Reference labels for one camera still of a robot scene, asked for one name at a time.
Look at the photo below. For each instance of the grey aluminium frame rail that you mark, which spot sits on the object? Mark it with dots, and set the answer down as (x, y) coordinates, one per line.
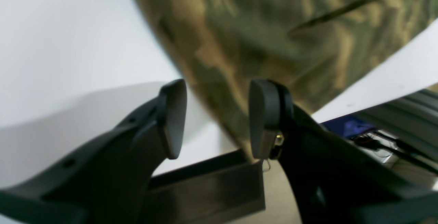
(412, 118)

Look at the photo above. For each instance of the blue box under table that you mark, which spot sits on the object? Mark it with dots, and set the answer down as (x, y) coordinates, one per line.
(348, 126)

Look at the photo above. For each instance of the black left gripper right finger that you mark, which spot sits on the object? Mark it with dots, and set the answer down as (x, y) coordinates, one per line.
(333, 181)

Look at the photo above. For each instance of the camouflage t-shirt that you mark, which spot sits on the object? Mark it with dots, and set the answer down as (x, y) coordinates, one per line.
(317, 49)

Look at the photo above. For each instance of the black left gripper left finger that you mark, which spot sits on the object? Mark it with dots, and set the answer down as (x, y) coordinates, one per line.
(103, 181)

